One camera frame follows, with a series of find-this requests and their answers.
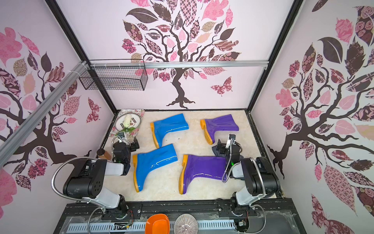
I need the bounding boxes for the purple boot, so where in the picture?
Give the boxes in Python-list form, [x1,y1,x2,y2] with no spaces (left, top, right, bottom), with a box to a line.
[200,114,239,145]
[178,155,228,195]

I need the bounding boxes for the grey cloth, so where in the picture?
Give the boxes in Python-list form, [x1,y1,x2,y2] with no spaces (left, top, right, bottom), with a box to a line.
[212,144,226,158]

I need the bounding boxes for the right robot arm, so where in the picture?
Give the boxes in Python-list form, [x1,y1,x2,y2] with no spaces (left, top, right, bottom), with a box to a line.
[212,139,281,210]

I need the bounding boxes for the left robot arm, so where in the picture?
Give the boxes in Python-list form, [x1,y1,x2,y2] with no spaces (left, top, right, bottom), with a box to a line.
[63,137,140,219]

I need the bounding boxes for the brown bottle black cap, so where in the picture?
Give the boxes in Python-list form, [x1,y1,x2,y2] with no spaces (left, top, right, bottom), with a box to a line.
[96,148,112,161]

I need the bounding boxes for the blue boot near left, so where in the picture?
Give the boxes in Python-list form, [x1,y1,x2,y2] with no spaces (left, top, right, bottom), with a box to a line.
[133,144,178,193]

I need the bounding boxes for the blue boot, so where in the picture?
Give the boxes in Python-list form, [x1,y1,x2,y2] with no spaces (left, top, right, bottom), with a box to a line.
[150,114,189,148]
[133,144,178,193]

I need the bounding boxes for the floral tray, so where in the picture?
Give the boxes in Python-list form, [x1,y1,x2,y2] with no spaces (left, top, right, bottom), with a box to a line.
[110,109,145,138]

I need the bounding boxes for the patterned plate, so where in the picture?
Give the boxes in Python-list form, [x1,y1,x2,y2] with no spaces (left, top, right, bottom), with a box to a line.
[114,113,142,132]

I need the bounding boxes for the white flower with leaves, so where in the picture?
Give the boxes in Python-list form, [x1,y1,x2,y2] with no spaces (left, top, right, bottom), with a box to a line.
[115,114,136,137]

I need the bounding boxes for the blue boot far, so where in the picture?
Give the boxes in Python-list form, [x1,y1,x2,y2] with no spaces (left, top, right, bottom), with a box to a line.
[150,114,189,148]

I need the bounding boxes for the right flexible metal conduit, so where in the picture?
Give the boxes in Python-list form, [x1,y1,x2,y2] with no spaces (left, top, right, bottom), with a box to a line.
[250,157,266,199]

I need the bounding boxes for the flexible metal conduit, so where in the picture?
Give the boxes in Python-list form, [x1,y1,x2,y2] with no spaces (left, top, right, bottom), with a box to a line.
[250,157,266,199]
[50,157,94,204]

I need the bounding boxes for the left flexible metal conduit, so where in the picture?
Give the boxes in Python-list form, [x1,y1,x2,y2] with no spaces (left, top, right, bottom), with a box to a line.
[50,157,94,204]

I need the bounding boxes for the orange plastic bowl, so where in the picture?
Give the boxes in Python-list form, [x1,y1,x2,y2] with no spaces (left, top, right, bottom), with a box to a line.
[145,214,170,234]

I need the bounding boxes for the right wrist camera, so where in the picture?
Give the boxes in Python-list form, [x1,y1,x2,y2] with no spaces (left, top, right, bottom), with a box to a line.
[226,134,236,148]

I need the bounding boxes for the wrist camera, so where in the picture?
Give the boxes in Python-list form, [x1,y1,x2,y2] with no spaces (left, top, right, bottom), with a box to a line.
[111,135,131,148]
[226,134,236,148]

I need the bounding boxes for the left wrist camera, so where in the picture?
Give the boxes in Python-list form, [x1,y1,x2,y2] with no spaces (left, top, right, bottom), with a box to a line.
[111,135,131,148]

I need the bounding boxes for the black wire basket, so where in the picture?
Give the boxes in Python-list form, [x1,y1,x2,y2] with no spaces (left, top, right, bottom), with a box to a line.
[79,58,148,91]

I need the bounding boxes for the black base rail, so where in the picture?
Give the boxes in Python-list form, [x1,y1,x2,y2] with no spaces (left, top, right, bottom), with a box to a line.
[59,199,297,221]

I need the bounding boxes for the white slotted cable duct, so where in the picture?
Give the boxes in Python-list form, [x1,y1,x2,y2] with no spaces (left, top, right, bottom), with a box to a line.
[65,219,237,234]

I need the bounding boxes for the aluminium rail back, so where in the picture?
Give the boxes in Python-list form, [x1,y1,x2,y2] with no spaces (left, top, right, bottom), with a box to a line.
[90,60,269,69]

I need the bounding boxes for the aluminium rail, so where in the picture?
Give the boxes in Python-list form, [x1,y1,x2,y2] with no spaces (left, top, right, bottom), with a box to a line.
[1,61,88,167]
[90,60,269,69]

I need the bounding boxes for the aluminium rail left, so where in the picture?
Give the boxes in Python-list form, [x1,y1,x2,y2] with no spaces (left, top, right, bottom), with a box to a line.
[1,61,88,167]

